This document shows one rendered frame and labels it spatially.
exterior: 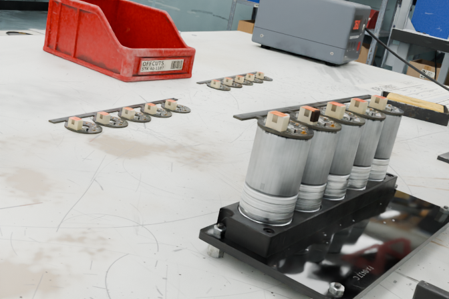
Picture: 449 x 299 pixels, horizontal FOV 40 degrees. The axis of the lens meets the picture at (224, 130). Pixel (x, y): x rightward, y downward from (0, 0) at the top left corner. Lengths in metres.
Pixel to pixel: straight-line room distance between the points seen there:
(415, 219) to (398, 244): 0.04
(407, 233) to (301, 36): 0.65
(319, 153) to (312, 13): 0.68
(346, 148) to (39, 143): 0.18
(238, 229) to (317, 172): 0.05
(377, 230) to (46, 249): 0.16
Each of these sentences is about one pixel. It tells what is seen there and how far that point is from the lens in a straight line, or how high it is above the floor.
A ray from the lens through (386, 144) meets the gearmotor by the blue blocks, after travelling 0.36.
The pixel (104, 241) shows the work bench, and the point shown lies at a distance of 0.28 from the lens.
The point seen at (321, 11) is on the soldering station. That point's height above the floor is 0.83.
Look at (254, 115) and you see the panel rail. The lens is 0.27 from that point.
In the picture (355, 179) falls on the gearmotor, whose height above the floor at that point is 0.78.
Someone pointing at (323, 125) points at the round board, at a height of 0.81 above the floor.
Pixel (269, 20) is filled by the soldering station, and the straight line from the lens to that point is 0.97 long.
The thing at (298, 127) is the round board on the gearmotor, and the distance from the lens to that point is 0.27.
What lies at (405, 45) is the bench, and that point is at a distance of 2.38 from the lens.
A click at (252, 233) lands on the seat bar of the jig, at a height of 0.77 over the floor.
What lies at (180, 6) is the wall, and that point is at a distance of 5.80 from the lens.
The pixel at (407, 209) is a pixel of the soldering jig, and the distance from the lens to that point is 0.37.
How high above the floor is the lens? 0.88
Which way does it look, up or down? 16 degrees down
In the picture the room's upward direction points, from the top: 12 degrees clockwise
